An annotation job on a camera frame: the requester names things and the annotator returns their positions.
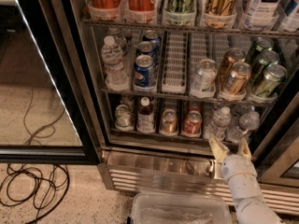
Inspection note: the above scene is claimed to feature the gold tall can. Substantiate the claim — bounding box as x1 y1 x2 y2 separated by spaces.
202 0 236 29

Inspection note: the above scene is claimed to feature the gold can front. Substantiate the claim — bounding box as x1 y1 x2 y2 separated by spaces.
219 62 251 101

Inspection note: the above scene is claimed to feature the green tall can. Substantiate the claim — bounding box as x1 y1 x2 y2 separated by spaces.
164 0 196 26

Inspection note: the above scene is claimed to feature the white can bottom left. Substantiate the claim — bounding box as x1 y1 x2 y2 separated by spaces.
115 105 133 131

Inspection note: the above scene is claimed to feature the black cable on floor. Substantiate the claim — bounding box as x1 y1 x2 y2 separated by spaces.
0 162 71 224

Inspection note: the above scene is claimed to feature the orange tall can left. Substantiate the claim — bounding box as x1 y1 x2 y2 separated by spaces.
88 0 123 21

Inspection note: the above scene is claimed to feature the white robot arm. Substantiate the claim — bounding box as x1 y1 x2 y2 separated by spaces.
208 134 286 224

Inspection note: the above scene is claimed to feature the blue pepsi can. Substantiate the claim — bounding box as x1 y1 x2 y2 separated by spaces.
142 30 162 47
134 55 156 92
136 41 156 62

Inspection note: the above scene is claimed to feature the gold can bottom shelf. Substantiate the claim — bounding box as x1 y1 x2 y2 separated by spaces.
160 109 178 135

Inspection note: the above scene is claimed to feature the clear water bottle bottom shelf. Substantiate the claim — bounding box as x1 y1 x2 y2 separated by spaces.
204 106 231 141

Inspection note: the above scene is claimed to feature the white blue tall can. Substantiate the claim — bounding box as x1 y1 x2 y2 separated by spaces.
243 0 280 31

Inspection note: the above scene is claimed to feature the orange tall can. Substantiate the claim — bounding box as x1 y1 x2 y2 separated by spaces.
88 0 123 21
128 0 156 23

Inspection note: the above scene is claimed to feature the white silver can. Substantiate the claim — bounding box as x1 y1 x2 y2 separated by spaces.
190 59 217 98

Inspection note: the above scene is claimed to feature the brown glass drink bottle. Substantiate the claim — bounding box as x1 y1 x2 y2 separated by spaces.
137 97 154 133

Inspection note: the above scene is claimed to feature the red soda can front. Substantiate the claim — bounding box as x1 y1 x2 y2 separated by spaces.
181 111 202 137

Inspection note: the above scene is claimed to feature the green can back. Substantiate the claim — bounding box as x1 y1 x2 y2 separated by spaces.
246 37 274 63

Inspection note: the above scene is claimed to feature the clear plastic storage bin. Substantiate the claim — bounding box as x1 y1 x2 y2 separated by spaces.
130 192 233 224

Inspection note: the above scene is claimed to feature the green can middle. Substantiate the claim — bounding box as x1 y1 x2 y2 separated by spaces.
250 50 279 84

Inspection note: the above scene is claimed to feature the glass fridge door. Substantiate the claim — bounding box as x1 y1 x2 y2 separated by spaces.
0 0 100 164

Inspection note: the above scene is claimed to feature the green can front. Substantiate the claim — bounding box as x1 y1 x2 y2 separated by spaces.
252 64 287 98

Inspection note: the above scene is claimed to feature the stainless steel fridge base grille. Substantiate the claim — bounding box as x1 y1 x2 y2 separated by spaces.
98 149 299 217

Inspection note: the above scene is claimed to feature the blue pepsi can front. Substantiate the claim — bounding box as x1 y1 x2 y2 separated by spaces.
134 55 156 92

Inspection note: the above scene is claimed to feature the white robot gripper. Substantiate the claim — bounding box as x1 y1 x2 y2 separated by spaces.
208 135 257 183

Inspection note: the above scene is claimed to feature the clear water bottle middle shelf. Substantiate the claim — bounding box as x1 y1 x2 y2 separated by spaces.
101 35 129 91

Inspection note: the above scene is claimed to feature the empty white shelf glide tray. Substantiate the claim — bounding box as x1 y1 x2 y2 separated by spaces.
162 32 188 94

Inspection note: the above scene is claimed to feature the gold can back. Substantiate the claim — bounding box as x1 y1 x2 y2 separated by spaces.
219 48 246 83

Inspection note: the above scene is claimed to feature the clear water bottle shelf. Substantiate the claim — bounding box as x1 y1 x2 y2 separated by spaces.
101 35 129 91
204 106 231 141

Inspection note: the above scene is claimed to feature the blue pepsi can middle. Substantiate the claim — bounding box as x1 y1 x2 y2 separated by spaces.
136 41 156 62

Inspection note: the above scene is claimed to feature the blue pepsi can back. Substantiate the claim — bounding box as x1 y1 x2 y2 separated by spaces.
142 30 162 47

